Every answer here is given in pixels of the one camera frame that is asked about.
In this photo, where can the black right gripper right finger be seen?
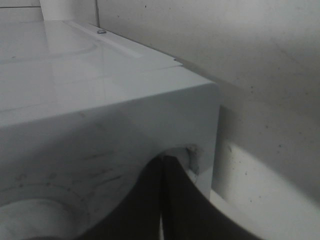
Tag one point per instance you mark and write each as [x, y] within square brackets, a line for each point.
[188, 215]

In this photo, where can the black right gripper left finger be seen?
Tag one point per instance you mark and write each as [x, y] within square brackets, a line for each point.
[137, 217]

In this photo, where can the upper white power knob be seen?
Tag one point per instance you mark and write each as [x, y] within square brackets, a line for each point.
[41, 219]

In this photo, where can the white microwave oven body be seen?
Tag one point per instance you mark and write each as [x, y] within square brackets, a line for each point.
[83, 110]

